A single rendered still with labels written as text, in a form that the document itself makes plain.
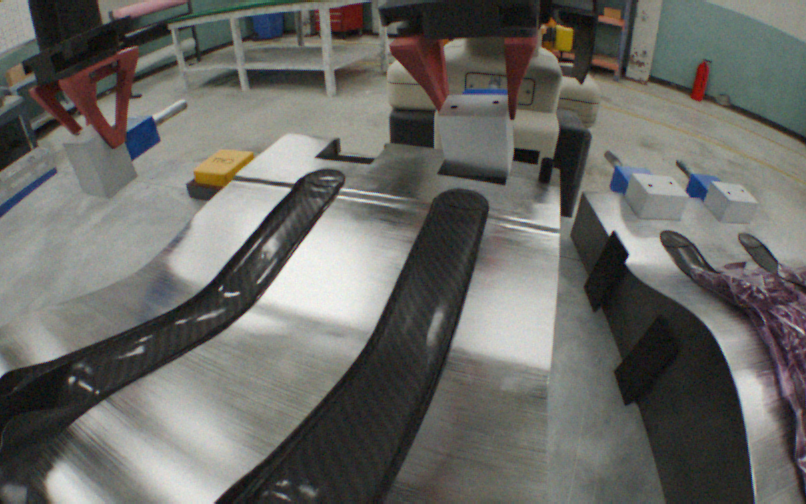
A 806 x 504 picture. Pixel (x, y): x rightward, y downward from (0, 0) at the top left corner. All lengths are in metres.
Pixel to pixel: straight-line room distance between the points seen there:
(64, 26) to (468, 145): 0.32
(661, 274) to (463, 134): 0.18
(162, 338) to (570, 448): 0.25
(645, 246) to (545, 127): 0.40
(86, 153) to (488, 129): 0.31
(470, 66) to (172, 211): 0.52
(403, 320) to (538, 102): 0.58
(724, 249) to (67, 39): 0.56
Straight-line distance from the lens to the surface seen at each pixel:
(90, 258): 0.52
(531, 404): 0.17
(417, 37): 0.28
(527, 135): 0.70
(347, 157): 0.37
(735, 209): 0.45
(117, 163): 0.36
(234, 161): 0.51
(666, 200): 0.38
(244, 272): 0.25
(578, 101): 1.01
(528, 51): 0.25
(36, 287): 0.55
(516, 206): 0.28
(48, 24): 0.34
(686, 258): 0.37
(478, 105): 0.30
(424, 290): 0.22
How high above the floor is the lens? 1.04
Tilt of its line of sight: 40 degrees down
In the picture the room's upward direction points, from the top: 1 degrees counter-clockwise
